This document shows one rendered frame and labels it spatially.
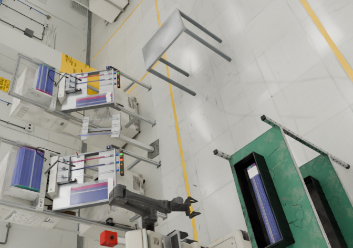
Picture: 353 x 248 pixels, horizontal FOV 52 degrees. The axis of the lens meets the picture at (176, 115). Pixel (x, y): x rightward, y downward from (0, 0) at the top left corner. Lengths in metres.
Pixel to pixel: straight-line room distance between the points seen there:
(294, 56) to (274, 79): 0.30
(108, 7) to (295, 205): 6.73
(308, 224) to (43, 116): 3.93
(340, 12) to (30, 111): 3.87
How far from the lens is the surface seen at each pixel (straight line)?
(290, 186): 2.25
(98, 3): 8.20
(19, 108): 5.17
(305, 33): 4.03
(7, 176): 4.43
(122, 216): 4.50
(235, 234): 3.32
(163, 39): 4.40
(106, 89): 5.19
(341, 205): 2.76
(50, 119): 5.26
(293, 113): 3.64
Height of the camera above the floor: 2.77
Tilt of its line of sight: 34 degrees down
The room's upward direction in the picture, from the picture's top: 64 degrees counter-clockwise
